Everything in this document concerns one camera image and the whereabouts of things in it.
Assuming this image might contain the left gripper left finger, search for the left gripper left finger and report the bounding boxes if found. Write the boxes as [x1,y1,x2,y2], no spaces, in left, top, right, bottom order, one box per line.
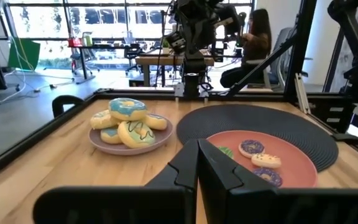
[32,138,200,224]

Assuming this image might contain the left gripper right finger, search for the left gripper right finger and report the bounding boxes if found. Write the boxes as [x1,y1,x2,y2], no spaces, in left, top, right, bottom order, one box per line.
[197,138,358,224]

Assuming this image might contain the small purple iced donut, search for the small purple iced donut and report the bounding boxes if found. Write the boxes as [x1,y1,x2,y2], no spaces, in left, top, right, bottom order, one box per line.
[252,167,283,188]
[238,139,265,159]

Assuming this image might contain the small cream sprinkled donut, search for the small cream sprinkled donut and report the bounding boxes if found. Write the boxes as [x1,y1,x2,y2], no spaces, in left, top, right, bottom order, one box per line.
[250,152,282,169]

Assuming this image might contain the large green donut chocolate drizzle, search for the large green donut chocolate drizzle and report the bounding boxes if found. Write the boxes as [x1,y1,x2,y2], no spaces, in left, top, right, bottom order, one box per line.
[117,120,157,149]

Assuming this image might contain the large blue iced donut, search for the large blue iced donut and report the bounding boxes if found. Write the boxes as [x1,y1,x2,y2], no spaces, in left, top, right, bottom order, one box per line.
[143,113,168,131]
[99,126,124,145]

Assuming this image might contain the small green iced donut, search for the small green iced donut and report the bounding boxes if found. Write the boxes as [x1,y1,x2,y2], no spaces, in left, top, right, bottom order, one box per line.
[218,146,234,160]

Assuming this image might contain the large white iced donut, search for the large white iced donut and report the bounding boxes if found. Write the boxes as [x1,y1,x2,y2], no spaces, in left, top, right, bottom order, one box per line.
[89,109,121,130]

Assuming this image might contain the large blue donut white drizzle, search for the large blue donut white drizzle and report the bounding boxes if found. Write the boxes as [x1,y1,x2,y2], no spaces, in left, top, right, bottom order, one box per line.
[108,97,148,122]

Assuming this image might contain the pink plate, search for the pink plate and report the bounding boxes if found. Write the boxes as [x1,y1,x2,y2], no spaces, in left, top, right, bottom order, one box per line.
[205,129,319,189]

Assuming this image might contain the purple plate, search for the purple plate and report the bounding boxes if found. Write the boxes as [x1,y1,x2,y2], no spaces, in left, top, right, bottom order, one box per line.
[88,116,173,156]

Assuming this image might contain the wooden desk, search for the wooden desk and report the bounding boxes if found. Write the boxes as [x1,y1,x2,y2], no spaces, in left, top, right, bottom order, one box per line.
[135,54,216,87]

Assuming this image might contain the person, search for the person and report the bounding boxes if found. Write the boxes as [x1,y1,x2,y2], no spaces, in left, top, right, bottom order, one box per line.
[219,8,273,90]

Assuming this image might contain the black office chair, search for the black office chair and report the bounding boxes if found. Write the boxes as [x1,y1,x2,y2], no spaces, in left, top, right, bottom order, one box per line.
[123,43,144,75]

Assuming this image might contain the grey office chair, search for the grey office chair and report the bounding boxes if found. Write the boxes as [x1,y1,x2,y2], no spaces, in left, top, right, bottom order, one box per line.
[246,27,296,91]

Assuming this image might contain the black box white labels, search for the black box white labels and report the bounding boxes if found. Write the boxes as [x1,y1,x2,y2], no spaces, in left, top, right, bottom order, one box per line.
[306,95,357,133]

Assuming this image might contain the black desk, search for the black desk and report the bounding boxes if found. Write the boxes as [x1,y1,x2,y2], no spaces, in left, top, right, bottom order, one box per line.
[68,43,142,85]

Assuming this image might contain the black round woven placemat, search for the black round woven placemat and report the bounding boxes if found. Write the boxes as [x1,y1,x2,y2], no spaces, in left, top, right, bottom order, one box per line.
[176,104,339,172]

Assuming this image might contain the silver aluminium bar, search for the silver aluminium bar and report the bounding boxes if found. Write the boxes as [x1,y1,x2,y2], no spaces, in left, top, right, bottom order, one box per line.
[294,73,311,114]

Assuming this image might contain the red container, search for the red container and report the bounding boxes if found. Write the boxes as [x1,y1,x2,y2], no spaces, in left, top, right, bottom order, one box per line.
[68,37,83,48]

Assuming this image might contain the green board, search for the green board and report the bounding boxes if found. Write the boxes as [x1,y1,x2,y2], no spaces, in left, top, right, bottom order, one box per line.
[7,37,42,72]

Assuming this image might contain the black aluminium table frame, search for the black aluminium table frame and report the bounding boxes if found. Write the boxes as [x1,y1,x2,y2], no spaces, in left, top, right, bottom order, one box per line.
[0,0,358,184]

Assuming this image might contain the black arched handle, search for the black arched handle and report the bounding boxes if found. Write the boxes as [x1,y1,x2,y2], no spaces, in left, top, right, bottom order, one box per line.
[52,95,85,118]

